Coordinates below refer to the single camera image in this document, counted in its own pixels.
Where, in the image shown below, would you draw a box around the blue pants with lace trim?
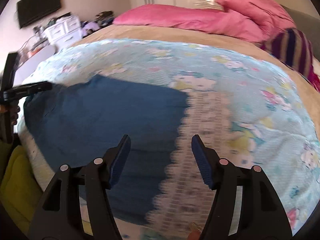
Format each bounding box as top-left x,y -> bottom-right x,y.
23,75 -> 230,233

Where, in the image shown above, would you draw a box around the green sleeve forearm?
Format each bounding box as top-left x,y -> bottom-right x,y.
1,142 -> 43,235

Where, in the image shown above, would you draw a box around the left hand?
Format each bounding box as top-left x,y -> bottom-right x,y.
0,102 -> 20,126

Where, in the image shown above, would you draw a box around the white desk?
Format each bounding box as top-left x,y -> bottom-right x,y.
14,45 -> 56,86

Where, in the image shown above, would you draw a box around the white drawer chest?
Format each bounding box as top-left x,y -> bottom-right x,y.
44,15 -> 82,51

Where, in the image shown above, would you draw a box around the light blue cartoon cat blanket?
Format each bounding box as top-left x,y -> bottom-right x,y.
18,38 -> 319,239

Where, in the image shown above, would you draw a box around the clothes pile by bed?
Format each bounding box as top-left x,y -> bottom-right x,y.
81,11 -> 114,38

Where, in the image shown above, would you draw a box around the purple striped pillow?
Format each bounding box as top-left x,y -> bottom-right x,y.
260,28 -> 319,91

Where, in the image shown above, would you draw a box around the beige bed cover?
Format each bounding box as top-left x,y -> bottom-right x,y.
72,24 -> 320,113

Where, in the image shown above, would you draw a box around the pink duvet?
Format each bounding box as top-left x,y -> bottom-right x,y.
113,0 -> 296,43

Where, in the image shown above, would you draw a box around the black wall television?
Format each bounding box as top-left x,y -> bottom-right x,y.
16,0 -> 62,29

